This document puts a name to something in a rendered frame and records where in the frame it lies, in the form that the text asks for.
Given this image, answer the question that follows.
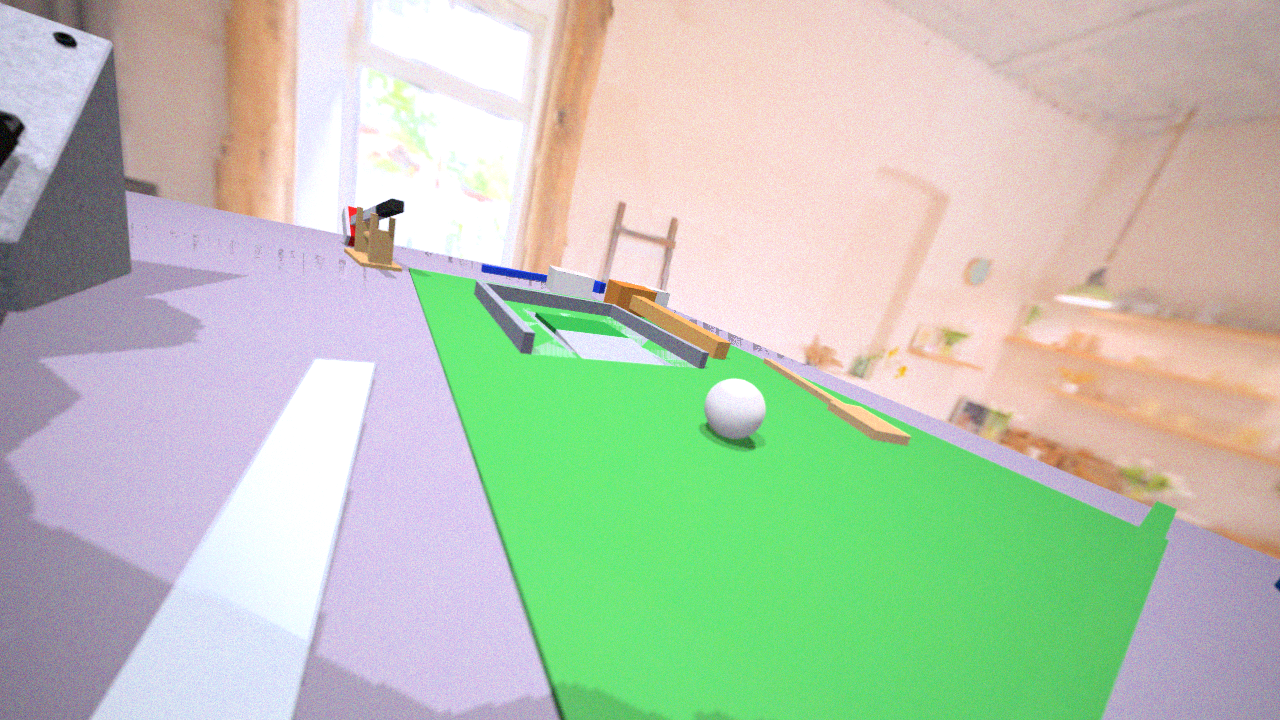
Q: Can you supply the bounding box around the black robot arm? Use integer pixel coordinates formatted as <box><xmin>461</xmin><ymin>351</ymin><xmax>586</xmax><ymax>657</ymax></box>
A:
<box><xmin>0</xmin><ymin>110</ymin><xmax>26</xmax><ymax>168</ymax></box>

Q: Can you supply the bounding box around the green putting mat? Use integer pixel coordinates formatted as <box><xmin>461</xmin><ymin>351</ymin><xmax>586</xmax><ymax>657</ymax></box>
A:
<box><xmin>410</xmin><ymin>268</ymin><xmax>1139</xmax><ymax>720</ymax></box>

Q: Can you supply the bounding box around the white golf ball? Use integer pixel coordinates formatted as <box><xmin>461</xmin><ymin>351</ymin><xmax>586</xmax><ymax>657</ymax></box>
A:
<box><xmin>704</xmin><ymin>379</ymin><xmax>765</xmax><ymax>439</ymax></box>

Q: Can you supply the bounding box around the white flat bar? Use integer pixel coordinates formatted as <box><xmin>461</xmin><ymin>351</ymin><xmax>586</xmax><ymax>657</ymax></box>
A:
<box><xmin>92</xmin><ymin>357</ymin><xmax>376</xmax><ymax>720</ymax></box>

